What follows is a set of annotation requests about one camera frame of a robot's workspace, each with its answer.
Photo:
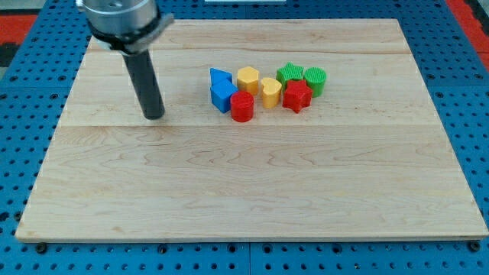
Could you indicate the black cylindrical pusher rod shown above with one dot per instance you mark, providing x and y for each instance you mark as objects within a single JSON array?
[{"x": 141, "y": 71}]

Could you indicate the blue triangle block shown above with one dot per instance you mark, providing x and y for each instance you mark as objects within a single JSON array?
[{"x": 217, "y": 76}]

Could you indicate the blue cube block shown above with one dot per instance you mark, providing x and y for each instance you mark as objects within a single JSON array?
[{"x": 221, "y": 94}]

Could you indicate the red cylinder block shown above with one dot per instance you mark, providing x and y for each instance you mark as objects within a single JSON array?
[{"x": 242, "y": 106}]

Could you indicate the yellow pentagon block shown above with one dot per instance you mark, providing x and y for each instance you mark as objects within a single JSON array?
[{"x": 248, "y": 80}]

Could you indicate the yellow heart block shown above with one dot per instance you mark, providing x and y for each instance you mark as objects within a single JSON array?
[{"x": 270, "y": 94}]

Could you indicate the green star block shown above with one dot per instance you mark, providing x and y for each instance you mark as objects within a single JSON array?
[{"x": 289, "y": 72}]

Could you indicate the red star block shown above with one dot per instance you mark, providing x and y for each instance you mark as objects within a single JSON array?
[{"x": 297, "y": 95}]

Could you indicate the green cylinder block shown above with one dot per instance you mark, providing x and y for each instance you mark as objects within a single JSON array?
[{"x": 315, "y": 78}]

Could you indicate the wooden board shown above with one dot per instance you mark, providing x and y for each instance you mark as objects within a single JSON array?
[{"x": 368, "y": 160}]

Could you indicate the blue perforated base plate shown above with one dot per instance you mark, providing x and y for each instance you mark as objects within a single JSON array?
[{"x": 38, "y": 80}]

